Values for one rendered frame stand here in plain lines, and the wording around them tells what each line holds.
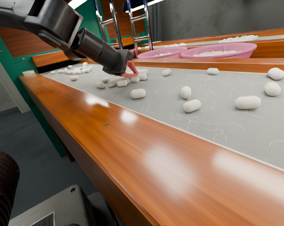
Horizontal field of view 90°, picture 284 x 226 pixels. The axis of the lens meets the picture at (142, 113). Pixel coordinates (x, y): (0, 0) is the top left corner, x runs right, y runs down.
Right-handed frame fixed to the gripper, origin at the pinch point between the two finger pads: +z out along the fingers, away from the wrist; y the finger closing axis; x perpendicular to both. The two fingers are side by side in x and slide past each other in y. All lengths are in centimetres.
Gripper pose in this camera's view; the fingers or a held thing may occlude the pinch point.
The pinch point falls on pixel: (135, 74)
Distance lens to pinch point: 49.0
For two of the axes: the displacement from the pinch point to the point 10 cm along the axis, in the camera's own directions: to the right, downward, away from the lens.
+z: 6.5, 2.2, 7.2
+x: -3.4, 9.4, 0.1
